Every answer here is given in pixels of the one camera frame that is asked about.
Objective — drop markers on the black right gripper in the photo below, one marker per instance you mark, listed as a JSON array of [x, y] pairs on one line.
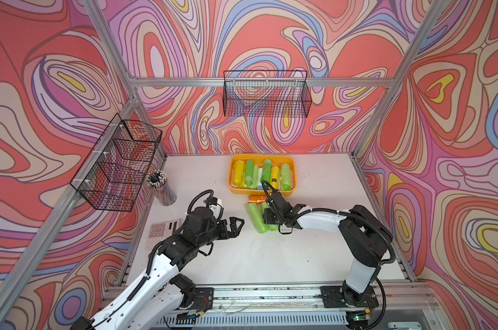
[[267, 216]]

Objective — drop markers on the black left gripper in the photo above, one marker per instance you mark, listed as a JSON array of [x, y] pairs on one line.
[[227, 234]]

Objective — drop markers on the light green roll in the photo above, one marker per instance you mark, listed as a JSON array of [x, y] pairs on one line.
[[285, 177], [257, 218], [264, 207], [255, 181]]

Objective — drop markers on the green yellow trash bag roll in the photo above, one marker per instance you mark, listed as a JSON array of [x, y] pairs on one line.
[[274, 177]]

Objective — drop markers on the green roll with label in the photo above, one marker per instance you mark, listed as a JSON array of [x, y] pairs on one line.
[[266, 170]]

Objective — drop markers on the orange plastic storage box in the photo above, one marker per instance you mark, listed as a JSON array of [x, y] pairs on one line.
[[277, 160]]

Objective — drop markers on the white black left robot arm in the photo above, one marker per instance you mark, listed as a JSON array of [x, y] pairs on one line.
[[162, 287]]

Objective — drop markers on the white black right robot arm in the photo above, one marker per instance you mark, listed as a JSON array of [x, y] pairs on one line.
[[369, 241]]

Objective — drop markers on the pink calculator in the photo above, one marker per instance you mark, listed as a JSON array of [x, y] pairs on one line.
[[160, 231]]

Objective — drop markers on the cup of pens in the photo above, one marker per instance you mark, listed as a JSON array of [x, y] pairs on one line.
[[158, 181]]

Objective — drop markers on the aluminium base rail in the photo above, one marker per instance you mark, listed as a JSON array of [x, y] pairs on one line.
[[308, 297]]

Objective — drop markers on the black wire basket left wall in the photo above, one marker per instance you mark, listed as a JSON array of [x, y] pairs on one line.
[[111, 178]]

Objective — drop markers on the black wire basket wall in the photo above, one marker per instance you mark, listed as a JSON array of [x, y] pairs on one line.
[[266, 93], [111, 178]]

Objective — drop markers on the black wire basket back wall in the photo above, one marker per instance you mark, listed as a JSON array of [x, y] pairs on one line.
[[266, 93]]

